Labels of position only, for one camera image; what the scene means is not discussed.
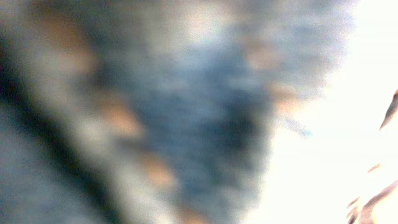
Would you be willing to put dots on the light blue denim jeans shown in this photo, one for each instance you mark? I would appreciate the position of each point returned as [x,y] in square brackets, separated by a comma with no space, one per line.
[152,111]

